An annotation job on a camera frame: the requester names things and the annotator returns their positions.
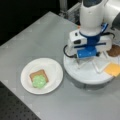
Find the white and blue gripper body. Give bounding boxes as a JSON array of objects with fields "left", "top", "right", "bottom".
[{"left": 67, "top": 30, "right": 112, "bottom": 59}]

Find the brown toast slice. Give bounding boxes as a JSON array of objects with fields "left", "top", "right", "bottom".
[{"left": 30, "top": 70, "right": 49, "bottom": 84}]

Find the green lettuce piece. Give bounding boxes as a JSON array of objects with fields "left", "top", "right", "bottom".
[{"left": 32, "top": 75, "right": 46, "bottom": 88}]

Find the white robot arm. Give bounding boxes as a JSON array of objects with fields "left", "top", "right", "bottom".
[{"left": 67, "top": 0, "right": 120, "bottom": 59}]

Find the white divided round tray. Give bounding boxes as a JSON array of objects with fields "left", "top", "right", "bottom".
[{"left": 64, "top": 52, "right": 120, "bottom": 85}]

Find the brown round patty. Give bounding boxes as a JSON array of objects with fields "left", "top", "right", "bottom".
[{"left": 108, "top": 45, "right": 120, "bottom": 57}]

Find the yellow cheese slice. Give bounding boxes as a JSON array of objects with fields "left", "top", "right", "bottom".
[{"left": 104, "top": 63, "right": 120, "bottom": 77}]

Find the white paper plate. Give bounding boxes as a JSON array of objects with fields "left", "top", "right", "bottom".
[{"left": 21, "top": 58, "right": 63, "bottom": 94}]

